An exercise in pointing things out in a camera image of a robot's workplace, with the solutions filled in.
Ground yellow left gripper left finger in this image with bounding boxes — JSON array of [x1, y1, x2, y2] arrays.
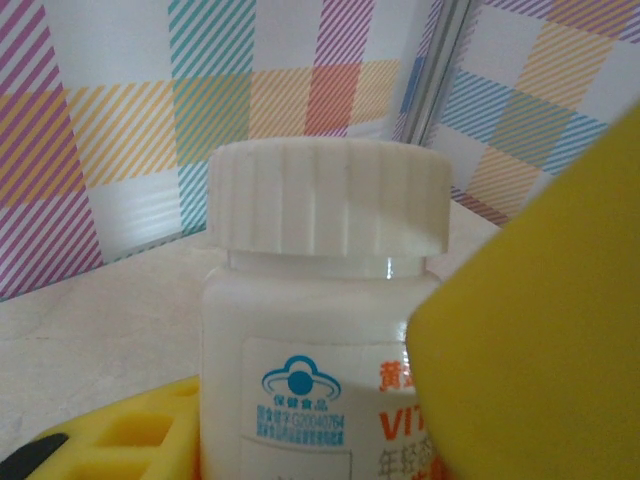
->
[[0, 375, 204, 480]]

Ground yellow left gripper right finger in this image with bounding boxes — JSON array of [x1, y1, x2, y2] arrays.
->
[[404, 99, 640, 480]]

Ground aluminium frame post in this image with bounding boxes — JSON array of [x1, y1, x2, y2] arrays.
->
[[391, 0, 475, 147]]

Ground white pill bottle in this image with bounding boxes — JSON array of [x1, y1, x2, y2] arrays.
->
[[199, 138, 456, 480]]

